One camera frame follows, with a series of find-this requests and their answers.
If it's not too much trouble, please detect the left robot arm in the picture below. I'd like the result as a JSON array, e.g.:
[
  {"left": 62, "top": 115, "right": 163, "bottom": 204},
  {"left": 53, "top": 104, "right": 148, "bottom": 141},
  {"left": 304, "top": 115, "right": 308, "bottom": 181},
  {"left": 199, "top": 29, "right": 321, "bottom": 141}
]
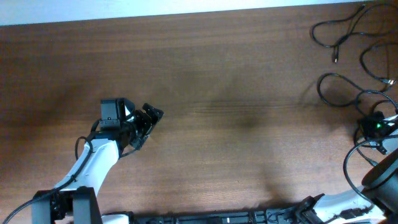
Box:
[{"left": 32, "top": 98, "right": 164, "bottom": 223}]

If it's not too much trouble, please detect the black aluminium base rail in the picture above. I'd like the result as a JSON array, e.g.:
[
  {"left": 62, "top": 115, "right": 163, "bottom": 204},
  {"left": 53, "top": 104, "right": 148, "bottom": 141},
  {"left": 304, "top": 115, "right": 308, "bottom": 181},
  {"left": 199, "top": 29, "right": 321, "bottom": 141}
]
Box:
[{"left": 102, "top": 203, "right": 312, "bottom": 224}]

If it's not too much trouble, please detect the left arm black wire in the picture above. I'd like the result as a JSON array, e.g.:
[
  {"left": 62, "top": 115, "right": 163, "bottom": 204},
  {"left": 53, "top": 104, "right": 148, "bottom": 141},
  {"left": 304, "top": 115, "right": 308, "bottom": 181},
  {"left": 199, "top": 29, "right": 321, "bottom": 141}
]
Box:
[{"left": 2, "top": 105, "right": 147, "bottom": 224}]

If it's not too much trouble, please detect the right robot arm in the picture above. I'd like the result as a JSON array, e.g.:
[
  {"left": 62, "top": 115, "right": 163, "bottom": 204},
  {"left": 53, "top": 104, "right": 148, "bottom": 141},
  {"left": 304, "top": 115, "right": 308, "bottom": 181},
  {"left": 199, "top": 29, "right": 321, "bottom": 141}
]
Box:
[{"left": 294, "top": 111, "right": 397, "bottom": 223}]

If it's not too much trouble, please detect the black USB cable long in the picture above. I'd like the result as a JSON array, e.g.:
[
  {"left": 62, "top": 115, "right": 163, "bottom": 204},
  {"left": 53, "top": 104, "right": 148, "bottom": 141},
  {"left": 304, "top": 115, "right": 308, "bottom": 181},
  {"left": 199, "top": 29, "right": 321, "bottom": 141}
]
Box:
[{"left": 353, "top": 90, "right": 397, "bottom": 155}]

